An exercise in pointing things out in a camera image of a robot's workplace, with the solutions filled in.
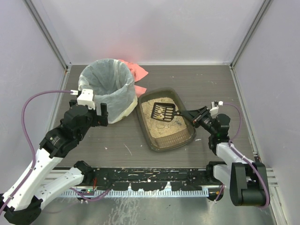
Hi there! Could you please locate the trash bin with white liner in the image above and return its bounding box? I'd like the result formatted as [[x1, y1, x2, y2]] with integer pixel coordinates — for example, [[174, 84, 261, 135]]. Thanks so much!
[[78, 59, 137, 124]]

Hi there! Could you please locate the black litter scoop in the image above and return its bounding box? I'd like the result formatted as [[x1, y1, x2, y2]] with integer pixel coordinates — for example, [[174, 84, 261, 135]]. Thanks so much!
[[150, 102, 183, 122]]

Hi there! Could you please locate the dark translucent litter box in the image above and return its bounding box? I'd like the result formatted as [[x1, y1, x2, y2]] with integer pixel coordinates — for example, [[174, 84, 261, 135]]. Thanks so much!
[[136, 88, 196, 152]]

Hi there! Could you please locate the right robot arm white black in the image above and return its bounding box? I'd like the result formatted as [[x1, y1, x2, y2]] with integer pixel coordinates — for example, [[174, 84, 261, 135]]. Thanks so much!
[[180, 106, 270, 209]]

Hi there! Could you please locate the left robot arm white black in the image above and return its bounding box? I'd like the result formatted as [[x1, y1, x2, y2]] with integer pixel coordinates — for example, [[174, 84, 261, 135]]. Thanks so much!
[[0, 100, 108, 225]]

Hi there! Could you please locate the pink cloth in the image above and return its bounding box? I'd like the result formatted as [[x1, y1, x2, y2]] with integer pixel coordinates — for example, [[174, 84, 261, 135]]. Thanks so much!
[[120, 60, 148, 97]]

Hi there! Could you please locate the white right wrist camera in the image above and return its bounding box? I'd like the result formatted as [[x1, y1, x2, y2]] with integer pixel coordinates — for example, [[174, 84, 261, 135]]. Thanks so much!
[[210, 101, 224, 114]]

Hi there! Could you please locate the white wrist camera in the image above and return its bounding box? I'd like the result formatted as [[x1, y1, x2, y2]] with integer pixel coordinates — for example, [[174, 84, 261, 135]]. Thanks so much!
[[210, 101, 224, 114], [77, 89, 96, 110]]

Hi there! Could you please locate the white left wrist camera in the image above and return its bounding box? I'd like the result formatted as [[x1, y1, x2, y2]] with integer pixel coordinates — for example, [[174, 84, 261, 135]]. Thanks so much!
[[77, 89, 96, 110]]

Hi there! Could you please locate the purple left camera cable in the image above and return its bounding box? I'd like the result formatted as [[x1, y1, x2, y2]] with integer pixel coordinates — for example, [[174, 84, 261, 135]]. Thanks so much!
[[0, 90, 78, 211]]

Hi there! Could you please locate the purple camera cable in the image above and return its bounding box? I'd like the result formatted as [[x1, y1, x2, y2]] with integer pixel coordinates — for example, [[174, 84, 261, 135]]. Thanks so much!
[[0, 90, 78, 211], [222, 102, 270, 209]]

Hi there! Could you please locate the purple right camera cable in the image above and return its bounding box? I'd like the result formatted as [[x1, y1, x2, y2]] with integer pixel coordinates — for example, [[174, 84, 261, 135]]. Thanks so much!
[[222, 102, 270, 209]]

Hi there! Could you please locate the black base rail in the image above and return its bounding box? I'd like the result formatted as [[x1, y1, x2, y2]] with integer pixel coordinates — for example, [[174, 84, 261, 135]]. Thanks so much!
[[93, 168, 210, 192]]

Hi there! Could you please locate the white slotted cable duct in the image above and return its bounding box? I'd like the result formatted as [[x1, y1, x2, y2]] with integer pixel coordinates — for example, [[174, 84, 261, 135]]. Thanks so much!
[[60, 188, 209, 198]]

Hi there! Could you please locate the left aluminium frame post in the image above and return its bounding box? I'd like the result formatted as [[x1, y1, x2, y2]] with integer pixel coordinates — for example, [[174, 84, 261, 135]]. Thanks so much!
[[23, 0, 72, 70]]

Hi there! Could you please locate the aluminium frame post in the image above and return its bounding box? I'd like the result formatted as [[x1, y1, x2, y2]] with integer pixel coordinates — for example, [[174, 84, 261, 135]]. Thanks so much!
[[229, 0, 275, 69], [23, 0, 72, 70]]

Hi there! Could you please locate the right aluminium frame post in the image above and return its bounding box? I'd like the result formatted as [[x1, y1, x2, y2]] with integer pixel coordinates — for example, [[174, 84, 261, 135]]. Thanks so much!
[[229, 0, 275, 69]]

